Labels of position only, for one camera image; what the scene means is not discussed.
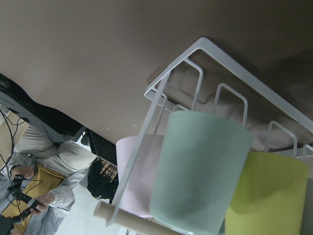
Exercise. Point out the green plastic cup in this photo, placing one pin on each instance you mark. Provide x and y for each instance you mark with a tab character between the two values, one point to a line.
201	161

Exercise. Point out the pink plastic cup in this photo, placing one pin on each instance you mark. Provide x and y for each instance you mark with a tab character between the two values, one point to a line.
138	192

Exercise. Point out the yellow-green plastic cup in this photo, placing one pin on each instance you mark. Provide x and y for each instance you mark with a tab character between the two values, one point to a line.
269	197

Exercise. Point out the person in grey jacket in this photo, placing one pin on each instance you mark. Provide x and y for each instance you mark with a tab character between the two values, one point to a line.
51	171

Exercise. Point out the white wire cup rack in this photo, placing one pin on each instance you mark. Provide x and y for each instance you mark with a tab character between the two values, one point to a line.
155	90

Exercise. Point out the wooden rack handle bar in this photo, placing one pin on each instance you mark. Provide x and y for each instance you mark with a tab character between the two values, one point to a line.
125	219

